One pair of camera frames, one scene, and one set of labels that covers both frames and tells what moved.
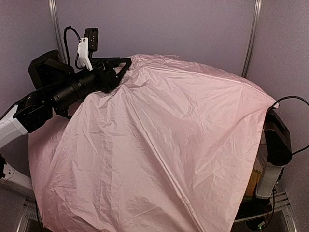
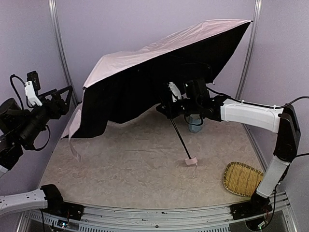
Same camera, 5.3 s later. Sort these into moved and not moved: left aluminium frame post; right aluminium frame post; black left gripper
Moved: black left gripper
Not moved: left aluminium frame post; right aluminium frame post
